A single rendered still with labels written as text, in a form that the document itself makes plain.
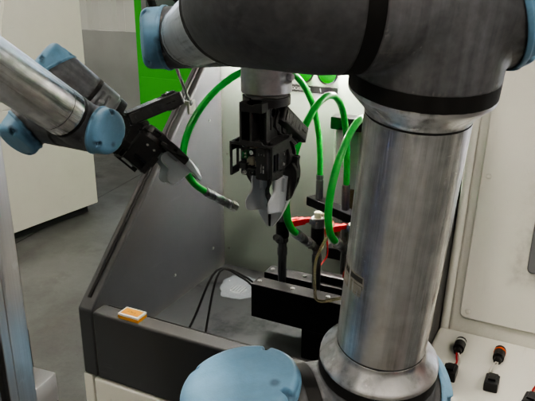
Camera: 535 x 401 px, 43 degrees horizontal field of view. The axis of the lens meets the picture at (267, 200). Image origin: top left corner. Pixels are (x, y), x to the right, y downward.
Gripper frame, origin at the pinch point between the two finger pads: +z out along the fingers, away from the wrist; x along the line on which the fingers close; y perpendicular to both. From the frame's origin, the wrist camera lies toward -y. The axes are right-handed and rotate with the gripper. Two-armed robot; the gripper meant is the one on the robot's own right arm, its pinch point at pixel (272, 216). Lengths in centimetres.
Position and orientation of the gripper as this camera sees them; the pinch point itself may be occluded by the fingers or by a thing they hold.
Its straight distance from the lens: 107.2
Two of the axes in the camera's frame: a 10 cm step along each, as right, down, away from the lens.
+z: 0.0, 9.4, 3.5
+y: -4.5, 3.1, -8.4
